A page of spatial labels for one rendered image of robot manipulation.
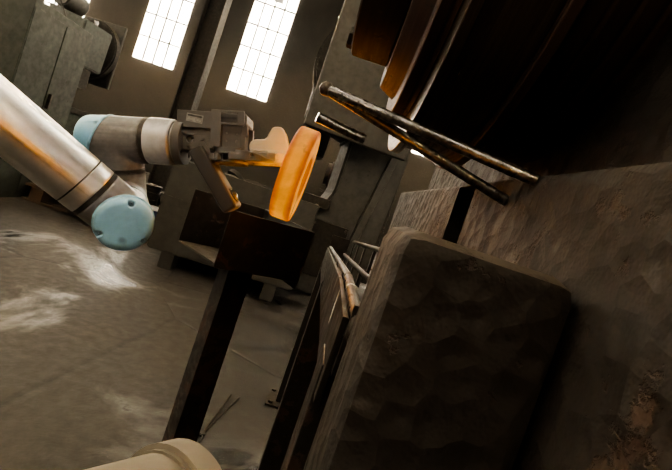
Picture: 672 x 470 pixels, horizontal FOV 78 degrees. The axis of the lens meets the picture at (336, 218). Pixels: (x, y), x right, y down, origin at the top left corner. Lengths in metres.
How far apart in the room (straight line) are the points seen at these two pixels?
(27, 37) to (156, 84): 7.93
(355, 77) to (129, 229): 2.71
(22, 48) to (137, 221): 3.35
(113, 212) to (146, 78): 11.26
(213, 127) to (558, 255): 0.53
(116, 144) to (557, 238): 0.63
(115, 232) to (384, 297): 0.45
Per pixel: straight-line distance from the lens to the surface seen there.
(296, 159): 0.62
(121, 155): 0.74
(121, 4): 12.65
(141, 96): 11.79
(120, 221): 0.61
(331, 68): 3.18
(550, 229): 0.32
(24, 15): 3.97
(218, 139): 0.69
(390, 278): 0.23
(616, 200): 0.27
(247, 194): 2.89
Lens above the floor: 0.80
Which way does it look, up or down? 2 degrees down
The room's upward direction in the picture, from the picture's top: 19 degrees clockwise
